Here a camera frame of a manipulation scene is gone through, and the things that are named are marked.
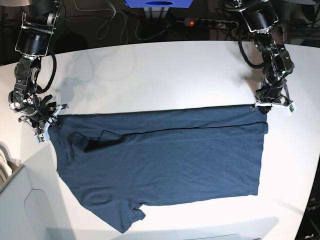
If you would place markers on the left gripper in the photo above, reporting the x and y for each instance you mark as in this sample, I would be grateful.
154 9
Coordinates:
274 95

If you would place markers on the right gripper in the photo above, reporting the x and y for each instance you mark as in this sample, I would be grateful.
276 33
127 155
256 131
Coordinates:
40 115

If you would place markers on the dark blue T-shirt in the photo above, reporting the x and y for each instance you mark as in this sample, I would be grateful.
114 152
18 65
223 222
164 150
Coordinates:
115 163

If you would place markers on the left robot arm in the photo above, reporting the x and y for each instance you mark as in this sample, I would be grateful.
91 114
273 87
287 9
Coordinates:
261 20

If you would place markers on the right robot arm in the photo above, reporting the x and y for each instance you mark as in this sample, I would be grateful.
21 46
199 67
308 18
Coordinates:
37 28

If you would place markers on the grey bin at left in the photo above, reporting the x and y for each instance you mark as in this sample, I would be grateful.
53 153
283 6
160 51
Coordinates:
31 201

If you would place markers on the white power strip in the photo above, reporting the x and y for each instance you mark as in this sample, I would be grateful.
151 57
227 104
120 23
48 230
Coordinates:
211 23

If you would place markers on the blue box on stand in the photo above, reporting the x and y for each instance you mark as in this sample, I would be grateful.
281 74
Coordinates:
158 3

